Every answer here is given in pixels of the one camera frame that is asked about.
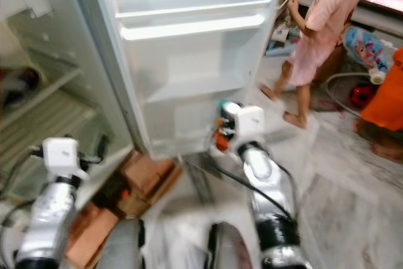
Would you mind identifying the orange drink bottle green cap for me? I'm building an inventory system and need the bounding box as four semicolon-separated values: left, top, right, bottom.
213;99;230;153

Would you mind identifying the silver fridge door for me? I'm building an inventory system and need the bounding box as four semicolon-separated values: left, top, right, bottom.
69;0;285;159

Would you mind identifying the dark item on fridge shelf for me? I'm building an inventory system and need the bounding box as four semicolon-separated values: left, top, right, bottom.
0;67;42;107

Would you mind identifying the white fridge door shelf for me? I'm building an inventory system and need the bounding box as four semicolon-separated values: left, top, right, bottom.
113;0;275;20

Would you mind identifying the grey fridge body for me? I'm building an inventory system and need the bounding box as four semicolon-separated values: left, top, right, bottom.
0;0;133;219

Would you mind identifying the orange brick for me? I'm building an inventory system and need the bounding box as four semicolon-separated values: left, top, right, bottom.
123;152;180;200
66;203;120;269

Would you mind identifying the silver left robot leg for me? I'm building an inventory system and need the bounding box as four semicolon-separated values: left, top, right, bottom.
101;219;145;269

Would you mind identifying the silver robot leg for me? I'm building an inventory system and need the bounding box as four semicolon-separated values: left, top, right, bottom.
205;222;253;269
101;219;145;269

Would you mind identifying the white bent tube hoop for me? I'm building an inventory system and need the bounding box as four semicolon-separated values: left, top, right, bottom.
327;71;385;118

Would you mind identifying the silver right robot leg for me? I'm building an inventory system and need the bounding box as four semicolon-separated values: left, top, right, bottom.
205;222;253;269

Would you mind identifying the red and black ball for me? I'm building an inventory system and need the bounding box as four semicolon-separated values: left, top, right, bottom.
349;83;375;109

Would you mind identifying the child in pink dress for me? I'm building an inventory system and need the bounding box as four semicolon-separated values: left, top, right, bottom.
258;0;367;129

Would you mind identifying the printed blue hand fan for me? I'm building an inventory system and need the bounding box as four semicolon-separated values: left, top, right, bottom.
343;26;391;74

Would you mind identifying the person in orange clothes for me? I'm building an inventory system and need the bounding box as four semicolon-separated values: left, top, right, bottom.
359;49;403;132

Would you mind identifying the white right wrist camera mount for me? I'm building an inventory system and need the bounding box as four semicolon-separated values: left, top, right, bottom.
235;105;266;149

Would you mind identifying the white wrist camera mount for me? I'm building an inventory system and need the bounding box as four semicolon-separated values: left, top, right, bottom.
235;105;266;149
42;138;82;180

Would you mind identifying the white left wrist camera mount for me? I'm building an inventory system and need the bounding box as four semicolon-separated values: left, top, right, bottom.
42;138;82;180

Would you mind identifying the white wire fridge rack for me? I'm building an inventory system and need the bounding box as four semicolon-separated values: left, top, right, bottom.
0;89;95;164

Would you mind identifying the white door shelf rail bar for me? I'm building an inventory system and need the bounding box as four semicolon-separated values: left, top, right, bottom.
118;14;266;42

